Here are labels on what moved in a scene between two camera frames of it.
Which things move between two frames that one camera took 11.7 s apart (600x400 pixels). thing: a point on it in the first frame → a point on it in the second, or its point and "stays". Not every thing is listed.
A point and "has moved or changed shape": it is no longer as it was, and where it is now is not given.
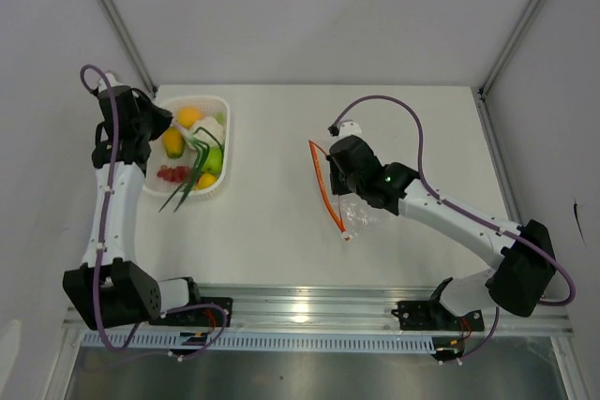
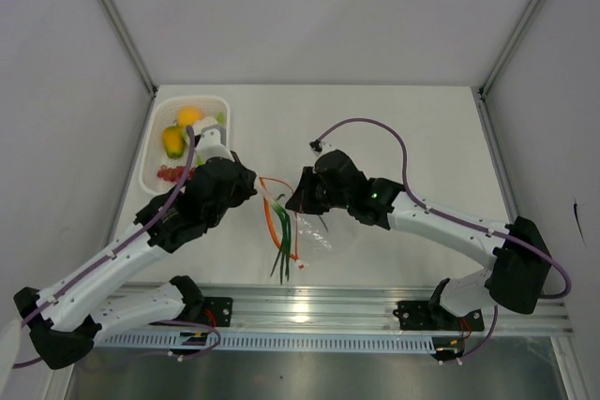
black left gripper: x=163 y=116 → x=247 y=184
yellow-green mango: x=173 y=142 stays
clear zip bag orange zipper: x=352 y=216 has moved or changed shape
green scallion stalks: x=203 y=150 has moved or changed shape
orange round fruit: x=188 y=115 stays
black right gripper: x=337 y=188 → x=301 y=200
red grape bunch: x=179 y=173 stays
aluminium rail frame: x=339 y=310 stays
